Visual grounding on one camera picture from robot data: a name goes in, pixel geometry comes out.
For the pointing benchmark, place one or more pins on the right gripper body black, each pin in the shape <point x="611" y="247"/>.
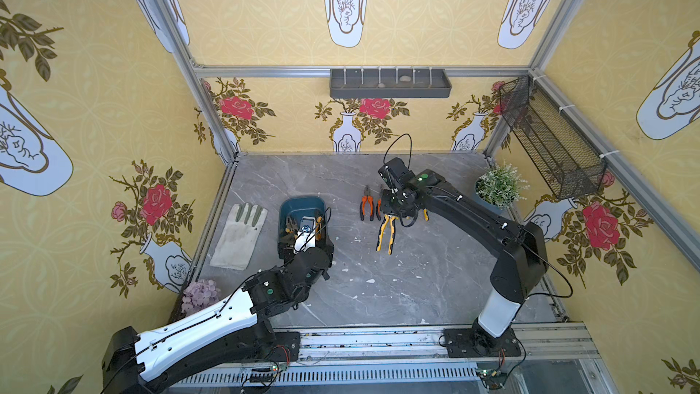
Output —
<point x="402" y="210"/>

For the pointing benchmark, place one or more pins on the yellow black large pliers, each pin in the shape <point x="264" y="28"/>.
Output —
<point x="387" y="230"/>

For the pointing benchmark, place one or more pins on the orange black needle pliers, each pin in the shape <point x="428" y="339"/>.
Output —
<point x="367" y="206"/>

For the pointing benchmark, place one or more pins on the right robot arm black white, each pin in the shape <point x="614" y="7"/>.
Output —
<point x="519" y="249"/>

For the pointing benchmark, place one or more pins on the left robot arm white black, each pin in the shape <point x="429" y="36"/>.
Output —
<point x="235" y="329"/>

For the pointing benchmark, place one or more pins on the teal storage box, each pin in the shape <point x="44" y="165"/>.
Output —
<point x="291" y="213"/>

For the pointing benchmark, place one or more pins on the white green work glove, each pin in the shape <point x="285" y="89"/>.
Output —
<point x="241" y="231"/>

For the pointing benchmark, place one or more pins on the green white artificial plant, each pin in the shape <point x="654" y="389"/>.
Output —
<point x="502" y="186"/>

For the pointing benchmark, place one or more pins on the blue plant pot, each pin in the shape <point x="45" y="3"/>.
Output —
<point x="487" y="205"/>

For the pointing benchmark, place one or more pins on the purple artificial flower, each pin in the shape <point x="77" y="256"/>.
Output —
<point x="199" y="295"/>

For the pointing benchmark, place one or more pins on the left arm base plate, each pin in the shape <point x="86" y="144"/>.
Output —
<point x="283" y="348"/>

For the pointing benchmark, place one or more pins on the grey wall shelf tray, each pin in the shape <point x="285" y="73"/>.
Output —
<point x="389" y="83"/>

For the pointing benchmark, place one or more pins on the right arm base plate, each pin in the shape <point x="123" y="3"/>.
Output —
<point x="476" y="342"/>

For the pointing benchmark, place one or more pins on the black wire mesh basket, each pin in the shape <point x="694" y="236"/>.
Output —
<point x="566" y="160"/>

